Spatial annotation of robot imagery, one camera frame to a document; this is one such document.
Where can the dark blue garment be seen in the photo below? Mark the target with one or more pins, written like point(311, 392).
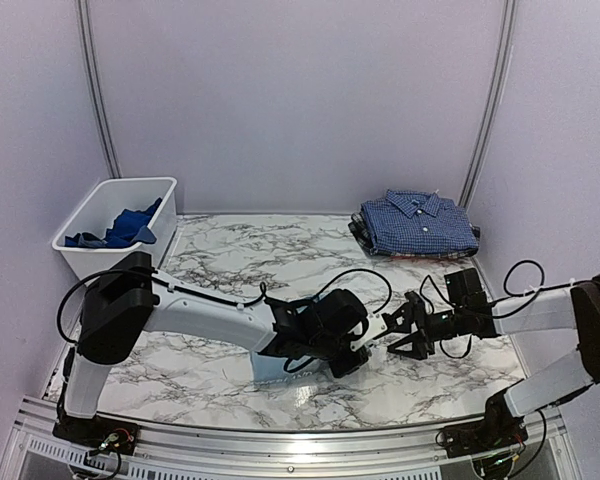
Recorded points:
point(129, 227)

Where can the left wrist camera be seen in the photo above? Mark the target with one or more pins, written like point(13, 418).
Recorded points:
point(372, 332)

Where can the blue checked shirt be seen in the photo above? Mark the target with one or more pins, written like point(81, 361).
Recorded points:
point(412, 223)

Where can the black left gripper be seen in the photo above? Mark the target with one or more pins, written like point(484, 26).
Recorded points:
point(345, 368)

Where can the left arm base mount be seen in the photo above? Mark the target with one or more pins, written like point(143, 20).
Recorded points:
point(99, 434)

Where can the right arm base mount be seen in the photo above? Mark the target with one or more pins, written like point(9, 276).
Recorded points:
point(497, 429)

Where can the light blue garment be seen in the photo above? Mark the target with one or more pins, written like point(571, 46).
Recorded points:
point(280, 372)

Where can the black white plaid garment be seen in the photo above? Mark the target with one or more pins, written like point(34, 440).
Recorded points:
point(360, 232)

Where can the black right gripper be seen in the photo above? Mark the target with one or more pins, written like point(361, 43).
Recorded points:
point(422, 343)

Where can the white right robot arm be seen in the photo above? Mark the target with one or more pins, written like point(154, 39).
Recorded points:
point(556, 328)

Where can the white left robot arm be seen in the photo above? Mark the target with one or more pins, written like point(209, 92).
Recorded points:
point(131, 297)

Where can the white plastic laundry bin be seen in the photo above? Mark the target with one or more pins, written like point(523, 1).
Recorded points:
point(98, 211)

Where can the aluminium front frame rail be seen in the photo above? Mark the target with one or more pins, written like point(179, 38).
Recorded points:
point(171, 451)

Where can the left wall aluminium post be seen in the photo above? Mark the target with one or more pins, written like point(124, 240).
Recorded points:
point(88, 46)

